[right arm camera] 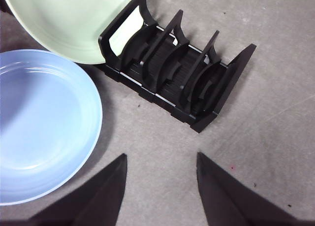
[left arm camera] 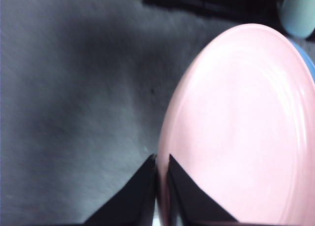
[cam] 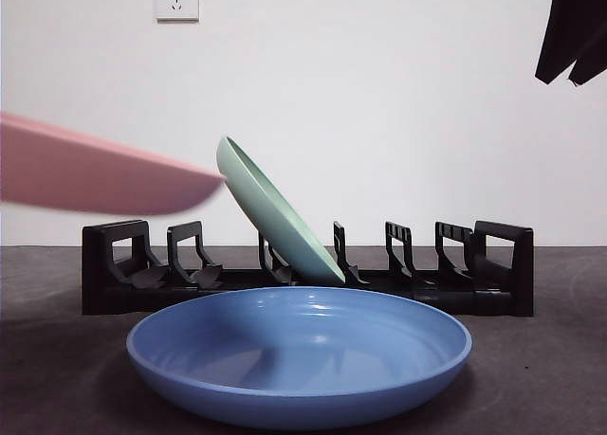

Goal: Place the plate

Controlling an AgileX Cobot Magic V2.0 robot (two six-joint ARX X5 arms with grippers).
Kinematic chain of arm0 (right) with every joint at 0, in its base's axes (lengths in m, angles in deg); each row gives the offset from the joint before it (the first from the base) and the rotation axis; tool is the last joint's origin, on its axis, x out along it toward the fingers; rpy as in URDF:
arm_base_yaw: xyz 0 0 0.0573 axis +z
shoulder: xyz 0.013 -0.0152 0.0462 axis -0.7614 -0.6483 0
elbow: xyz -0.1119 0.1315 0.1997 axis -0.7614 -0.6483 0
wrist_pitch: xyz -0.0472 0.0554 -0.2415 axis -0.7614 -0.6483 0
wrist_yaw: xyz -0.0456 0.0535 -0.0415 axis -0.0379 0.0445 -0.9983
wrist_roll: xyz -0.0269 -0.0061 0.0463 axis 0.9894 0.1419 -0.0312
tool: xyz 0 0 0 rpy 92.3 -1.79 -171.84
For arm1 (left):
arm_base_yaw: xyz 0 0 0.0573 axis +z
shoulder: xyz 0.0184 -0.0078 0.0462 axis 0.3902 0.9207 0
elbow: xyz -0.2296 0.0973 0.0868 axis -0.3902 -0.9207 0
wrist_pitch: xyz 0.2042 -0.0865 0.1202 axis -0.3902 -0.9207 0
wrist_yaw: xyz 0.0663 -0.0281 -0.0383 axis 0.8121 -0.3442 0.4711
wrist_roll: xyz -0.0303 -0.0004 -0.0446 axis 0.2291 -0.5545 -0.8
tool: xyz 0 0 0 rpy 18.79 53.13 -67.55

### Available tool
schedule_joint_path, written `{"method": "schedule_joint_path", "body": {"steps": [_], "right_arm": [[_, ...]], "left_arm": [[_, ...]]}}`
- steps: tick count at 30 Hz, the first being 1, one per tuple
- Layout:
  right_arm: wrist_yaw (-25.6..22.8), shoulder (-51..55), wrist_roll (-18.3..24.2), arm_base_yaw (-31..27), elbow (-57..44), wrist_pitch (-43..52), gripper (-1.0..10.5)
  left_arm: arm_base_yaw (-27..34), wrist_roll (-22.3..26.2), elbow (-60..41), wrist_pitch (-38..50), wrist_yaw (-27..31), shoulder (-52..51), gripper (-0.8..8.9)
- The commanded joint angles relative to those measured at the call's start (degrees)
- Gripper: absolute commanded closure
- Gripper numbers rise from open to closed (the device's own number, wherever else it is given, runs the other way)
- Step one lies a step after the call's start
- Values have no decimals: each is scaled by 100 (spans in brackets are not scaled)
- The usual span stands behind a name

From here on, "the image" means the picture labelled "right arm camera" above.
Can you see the green round plate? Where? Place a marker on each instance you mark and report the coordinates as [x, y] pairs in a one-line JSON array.
[[61, 21]]

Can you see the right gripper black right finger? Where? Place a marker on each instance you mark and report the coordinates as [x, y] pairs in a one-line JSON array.
[[226, 201]]

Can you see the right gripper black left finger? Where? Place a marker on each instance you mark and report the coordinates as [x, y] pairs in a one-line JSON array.
[[98, 199]]

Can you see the blue round plate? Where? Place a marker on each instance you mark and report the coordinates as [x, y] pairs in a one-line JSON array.
[[41, 127]]

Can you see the black plastic dish rack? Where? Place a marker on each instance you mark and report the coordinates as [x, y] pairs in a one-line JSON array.
[[160, 71]]

